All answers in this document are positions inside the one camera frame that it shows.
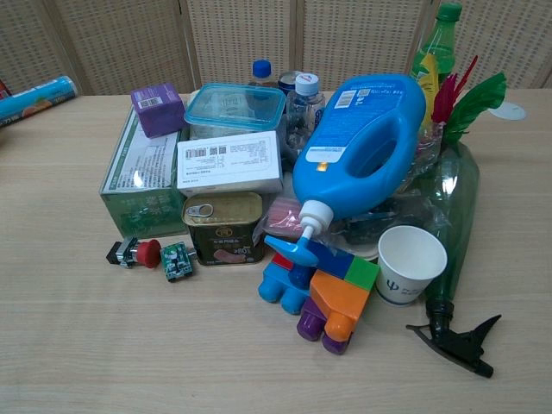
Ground bottle with blue cap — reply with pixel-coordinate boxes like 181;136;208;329
247;59;279;89

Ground small green circuit board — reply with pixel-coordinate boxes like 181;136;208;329
160;241;197;283

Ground clear container with blue lid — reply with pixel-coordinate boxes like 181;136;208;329
184;83;288;142

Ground white paper cup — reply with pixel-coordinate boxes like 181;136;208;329
374;225;449;308

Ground green tissue box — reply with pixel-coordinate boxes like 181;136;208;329
99;105;191;239

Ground feather shuttlecock red and green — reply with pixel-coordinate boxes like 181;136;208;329
430;54;508;146

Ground clear water bottle white cap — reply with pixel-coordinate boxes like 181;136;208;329
285;72;327;152

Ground blue detergent pump bottle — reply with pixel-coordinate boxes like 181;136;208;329
263;73;428;269

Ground colourful toy building blocks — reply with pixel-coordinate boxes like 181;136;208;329
258;239;381;356

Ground blue drink can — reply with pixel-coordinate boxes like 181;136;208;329
277;70;304;100

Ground luncheon meat tin can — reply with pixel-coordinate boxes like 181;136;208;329
181;191;265;267

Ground blue cling film roll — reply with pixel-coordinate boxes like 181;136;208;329
0;75;79;129

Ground green soda bottle yellow label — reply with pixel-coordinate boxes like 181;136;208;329
409;2;463;108

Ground pink packaged snack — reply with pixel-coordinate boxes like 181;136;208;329
263;196;305;240

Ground wooden folding screen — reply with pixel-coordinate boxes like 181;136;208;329
0;0;552;97

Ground white round disc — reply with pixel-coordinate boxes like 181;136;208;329
487;102;528;122

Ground white cardboard box with barcodes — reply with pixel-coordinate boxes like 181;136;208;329
176;130;285;198

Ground red emergency stop button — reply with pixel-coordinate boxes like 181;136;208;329
105;236;162;270

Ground green spray bottle black trigger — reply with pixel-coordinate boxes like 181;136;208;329
405;140;503;380

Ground purple small box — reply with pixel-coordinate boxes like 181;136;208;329
130;82;190;139

